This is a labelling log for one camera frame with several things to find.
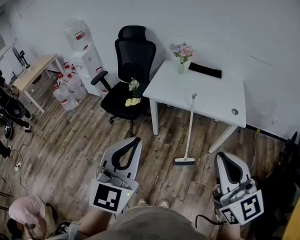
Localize white long-handled broom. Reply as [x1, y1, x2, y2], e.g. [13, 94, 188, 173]
[172, 92, 198, 167]

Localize black mesh office chair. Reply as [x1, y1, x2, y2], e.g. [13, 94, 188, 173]
[90, 25, 157, 138]

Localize person's grey shorts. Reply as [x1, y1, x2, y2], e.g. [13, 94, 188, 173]
[88, 205, 203, 240]

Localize clear water jug red cap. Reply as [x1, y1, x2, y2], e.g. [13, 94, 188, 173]
[52, 83, 76, 111]
[55, 71, 66, 85]
[62, 61, 77, 75]
[64, 72, 88, 100]

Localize black equipment pile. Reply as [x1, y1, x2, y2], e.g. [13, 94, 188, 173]
[252, 131, 300, 237]

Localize black flat pouch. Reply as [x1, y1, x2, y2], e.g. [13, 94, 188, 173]
[188, 62, 223, 79]

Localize person's right forearm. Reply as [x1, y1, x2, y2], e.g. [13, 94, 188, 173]
[217, 221, 242, 240]

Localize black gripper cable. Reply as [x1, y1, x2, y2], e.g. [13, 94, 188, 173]
[195, 214, 228, 233]

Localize yellow cloth piece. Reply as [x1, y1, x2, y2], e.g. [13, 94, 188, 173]
[124, 97, 142, 108]

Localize thin white wall cable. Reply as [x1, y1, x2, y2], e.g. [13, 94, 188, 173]
[248, 128, 261, 170]

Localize person's left forearm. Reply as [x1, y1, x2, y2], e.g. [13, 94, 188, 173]
[77, 206, 117, 237]

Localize large clear water bottle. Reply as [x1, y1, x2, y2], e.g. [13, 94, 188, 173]
[63, 19, 92, 52]

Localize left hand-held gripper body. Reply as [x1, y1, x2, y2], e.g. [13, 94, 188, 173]
[89, 136, 143, 214]

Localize pink and blue flower bouquet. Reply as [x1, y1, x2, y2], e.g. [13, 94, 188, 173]
[169, 41, 196, 64]

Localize white desk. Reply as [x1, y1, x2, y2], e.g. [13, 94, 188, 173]
[142, 58, 247, 154]

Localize white water dispenser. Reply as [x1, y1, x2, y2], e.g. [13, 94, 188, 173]
[69, 37, 104, 97]

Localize white artificial flower stem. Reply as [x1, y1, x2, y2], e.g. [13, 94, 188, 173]
[128, 77, 141, 100]

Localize light wooden table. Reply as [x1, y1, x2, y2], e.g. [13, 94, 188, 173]
[12, 54, 65, 115]

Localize black floor cable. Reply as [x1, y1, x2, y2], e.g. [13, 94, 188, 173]
[4, 130, 35, 197]

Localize black standing fan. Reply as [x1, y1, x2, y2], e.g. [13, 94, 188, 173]
[11, 46, 29, 71]

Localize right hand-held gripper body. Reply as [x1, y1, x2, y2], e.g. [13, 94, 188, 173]
[213, 151, 265, 226]

